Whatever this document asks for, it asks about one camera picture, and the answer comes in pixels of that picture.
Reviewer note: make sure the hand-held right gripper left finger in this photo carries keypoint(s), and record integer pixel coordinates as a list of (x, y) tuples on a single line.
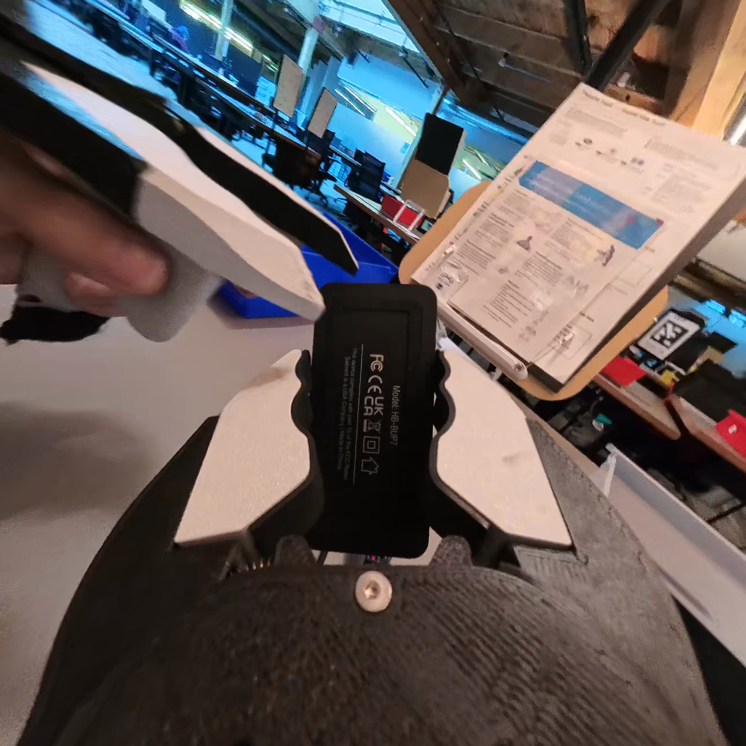
[(245, 466)]

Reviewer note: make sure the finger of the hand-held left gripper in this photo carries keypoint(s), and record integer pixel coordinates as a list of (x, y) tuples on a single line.
[(221, 233)]

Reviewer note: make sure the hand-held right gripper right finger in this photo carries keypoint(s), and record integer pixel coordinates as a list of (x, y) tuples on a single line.
[(501, 466)]

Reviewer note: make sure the small black labelled USB hub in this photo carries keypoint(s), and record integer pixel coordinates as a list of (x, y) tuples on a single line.
[(373, 466)]

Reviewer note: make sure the blue plastic bin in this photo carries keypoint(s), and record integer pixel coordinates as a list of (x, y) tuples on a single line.
[(355, 256)]

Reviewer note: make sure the light grey desk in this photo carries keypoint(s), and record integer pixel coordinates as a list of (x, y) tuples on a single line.
[(87, 408)]

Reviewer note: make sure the person's left hand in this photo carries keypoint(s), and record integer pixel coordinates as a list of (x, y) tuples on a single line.
[(76, 233)]

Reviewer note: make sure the dark background office chair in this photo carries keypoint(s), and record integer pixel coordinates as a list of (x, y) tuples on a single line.
[(297, 160)]

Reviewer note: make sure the long background table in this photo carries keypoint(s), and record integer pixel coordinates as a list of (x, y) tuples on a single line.
[(204, 87)]

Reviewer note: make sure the wooden background table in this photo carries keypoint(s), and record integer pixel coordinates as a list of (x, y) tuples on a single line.
[(641, 405)]

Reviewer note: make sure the white sign board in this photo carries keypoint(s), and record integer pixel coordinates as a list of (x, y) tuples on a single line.
[(288, 87), (322, 113)]

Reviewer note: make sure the red plastic bin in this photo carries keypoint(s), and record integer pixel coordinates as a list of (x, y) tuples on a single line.
[(402, 213)]

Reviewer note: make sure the black white marker tag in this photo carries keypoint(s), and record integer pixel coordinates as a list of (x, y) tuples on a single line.
[(670, 333)]

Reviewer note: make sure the cardboard backed black panel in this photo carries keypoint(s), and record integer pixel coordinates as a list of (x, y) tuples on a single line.
[(434, 163)]

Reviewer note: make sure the document stand with papers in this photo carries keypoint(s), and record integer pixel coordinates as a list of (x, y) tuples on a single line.
[(583, 233)]

